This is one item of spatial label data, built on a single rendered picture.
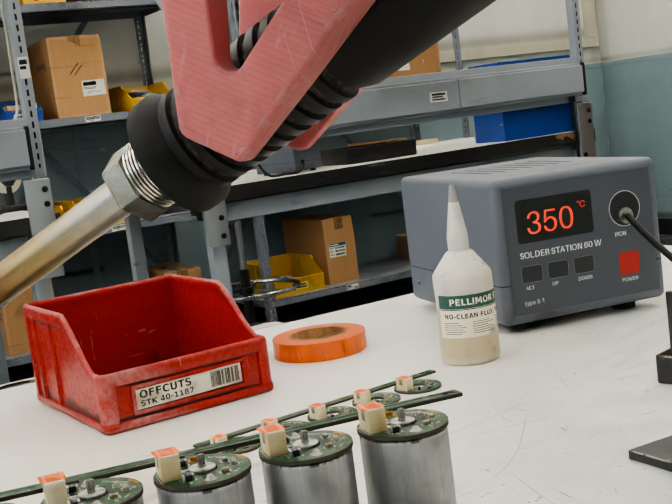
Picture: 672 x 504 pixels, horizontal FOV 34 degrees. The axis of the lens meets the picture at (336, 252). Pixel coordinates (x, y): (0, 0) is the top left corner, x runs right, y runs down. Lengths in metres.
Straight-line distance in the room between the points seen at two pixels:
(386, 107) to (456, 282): 2.45
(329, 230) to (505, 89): 1.81
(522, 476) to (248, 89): 0.28
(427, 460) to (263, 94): 0.14
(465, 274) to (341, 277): 4.36
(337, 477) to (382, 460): 0.01
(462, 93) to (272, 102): 3.01
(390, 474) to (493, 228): 0.38
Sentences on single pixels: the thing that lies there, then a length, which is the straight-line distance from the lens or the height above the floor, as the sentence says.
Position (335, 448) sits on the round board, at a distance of 0.28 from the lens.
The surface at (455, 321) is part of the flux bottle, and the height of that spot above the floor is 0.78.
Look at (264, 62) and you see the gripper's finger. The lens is 0.18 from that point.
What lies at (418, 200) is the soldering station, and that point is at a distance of 0.76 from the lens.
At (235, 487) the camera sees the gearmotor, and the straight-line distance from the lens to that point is 0.28.
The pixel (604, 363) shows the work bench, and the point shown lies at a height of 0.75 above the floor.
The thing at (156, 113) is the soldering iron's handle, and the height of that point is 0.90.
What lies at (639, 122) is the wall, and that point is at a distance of 6.39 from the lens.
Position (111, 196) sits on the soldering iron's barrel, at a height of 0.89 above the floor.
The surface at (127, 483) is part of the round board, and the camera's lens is 0.28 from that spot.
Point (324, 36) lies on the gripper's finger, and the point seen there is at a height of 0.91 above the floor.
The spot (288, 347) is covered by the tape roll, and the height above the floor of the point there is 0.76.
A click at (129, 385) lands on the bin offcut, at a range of 0.57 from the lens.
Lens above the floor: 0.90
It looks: 7 degrees down
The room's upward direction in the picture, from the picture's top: 7 degrees counter-clockwise
